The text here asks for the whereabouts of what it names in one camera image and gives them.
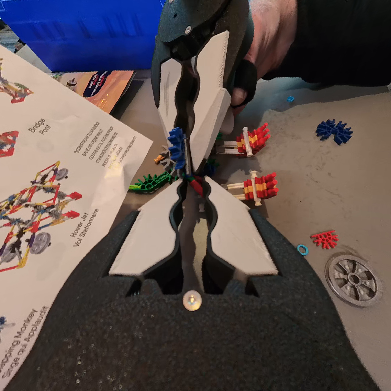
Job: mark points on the dark blue toy connector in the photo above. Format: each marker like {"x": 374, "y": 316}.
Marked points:
{"x": 333, "y": 131}

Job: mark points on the green connector with lime rod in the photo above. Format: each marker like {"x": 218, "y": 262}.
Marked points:
{"x": 149, "y": 184}

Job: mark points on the blue plastic bin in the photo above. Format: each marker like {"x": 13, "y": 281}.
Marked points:
{"x": 76, "y": 33}

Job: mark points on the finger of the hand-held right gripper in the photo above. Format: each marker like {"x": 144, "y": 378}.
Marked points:
{"x": 167, "y": 91}
{"x": 210, "y": 116}

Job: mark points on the orange toy rod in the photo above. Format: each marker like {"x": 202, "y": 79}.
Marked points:
{"x": 159, "y": 158}

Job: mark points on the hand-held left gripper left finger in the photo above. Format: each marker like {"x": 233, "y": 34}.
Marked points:
{"x": 146, "y": 241}

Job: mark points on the red snowflake toy connector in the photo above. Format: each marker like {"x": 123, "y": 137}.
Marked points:
{"x": 325, "y": 239}

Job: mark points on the colourful toy construction model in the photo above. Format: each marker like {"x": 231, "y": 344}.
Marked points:
{"x": 177, "y": 146}

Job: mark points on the person's right forearm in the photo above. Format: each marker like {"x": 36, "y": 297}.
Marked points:
{"x": 336, "y": 39}

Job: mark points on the person's right hand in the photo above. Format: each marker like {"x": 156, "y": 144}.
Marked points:
{"x": 272, "y": 36}

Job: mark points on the white printed instruction sheet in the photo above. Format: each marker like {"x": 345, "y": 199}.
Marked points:
{"x": 76, "y": 183}

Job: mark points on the grey toy wheel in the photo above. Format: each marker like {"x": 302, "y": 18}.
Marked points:
{"x": 339, "y": 275}

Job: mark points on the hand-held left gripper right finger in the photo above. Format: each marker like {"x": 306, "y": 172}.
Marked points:
{"x": 241, "y": 241}

